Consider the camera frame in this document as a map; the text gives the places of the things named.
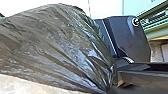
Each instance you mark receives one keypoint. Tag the green framed glass door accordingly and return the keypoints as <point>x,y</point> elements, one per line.
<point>155,23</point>

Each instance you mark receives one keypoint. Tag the black trash bag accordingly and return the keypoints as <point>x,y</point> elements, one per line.
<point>56,46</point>

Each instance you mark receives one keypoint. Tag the dark robot torso link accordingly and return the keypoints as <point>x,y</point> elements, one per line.
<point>143,75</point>

